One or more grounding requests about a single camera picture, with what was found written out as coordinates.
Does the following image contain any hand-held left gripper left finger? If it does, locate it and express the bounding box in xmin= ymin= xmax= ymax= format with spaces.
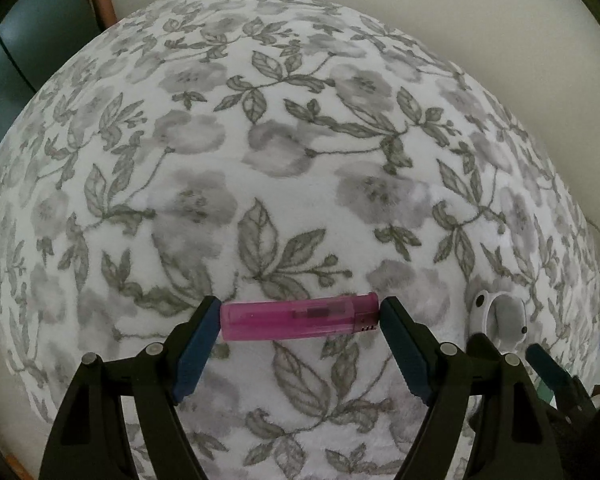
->
xmin=39 ymin=296 xmax=222 ymax=480

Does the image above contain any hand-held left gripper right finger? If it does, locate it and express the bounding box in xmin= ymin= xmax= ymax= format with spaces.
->
xmin=380 ymin=296 xmax=563 ymax=480

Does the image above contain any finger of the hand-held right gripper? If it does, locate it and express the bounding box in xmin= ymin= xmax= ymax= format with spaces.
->
xmin=525 ymin=344 xmax=598 ymax=413

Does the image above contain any purple plastic lighter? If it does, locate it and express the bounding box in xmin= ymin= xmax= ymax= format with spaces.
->
xmin=220 ymin=291 xmax=382 ymax=343

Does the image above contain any dark grey cabinet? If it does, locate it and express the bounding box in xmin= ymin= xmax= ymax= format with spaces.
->
xmin=0 ymin=0 xmax=101 ymax=166

